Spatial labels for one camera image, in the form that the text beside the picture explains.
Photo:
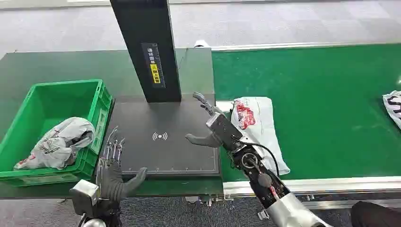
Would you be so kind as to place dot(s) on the white parcel bag black print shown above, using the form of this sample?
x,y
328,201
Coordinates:
x,y
393,106

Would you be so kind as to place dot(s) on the white parcel bag red print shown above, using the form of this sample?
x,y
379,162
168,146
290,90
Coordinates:
x,y
261,128

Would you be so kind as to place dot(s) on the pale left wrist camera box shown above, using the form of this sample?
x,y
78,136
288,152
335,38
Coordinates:
x,y
84,195

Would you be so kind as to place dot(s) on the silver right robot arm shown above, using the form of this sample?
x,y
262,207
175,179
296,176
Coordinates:
x,y
275,194

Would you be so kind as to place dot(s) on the green conveyor belt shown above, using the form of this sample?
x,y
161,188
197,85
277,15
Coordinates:
x,y
329,109

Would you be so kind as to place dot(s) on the green plastic crate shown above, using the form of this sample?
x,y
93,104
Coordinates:
x,y
47,103

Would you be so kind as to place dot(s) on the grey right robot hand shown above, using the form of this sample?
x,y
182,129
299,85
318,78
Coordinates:
x,y
223,130

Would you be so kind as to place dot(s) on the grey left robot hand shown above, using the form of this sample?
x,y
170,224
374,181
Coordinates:
x,y
110,181

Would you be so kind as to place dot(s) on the grey plastic parcel bag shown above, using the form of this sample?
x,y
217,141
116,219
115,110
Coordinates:
x,y
59,144

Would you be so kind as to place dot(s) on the small white device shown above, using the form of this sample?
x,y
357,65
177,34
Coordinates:
x,y
201,44

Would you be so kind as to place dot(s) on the black scanner base plate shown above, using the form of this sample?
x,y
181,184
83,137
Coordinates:
x,y
181,125

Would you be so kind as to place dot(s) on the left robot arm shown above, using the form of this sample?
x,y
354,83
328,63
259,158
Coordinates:
x,y
103,216

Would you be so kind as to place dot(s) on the black robot leg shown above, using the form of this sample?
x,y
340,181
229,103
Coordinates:
x,y
374,215

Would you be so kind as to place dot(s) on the black scanner pillar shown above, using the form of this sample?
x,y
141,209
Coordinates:
x,y
141,28

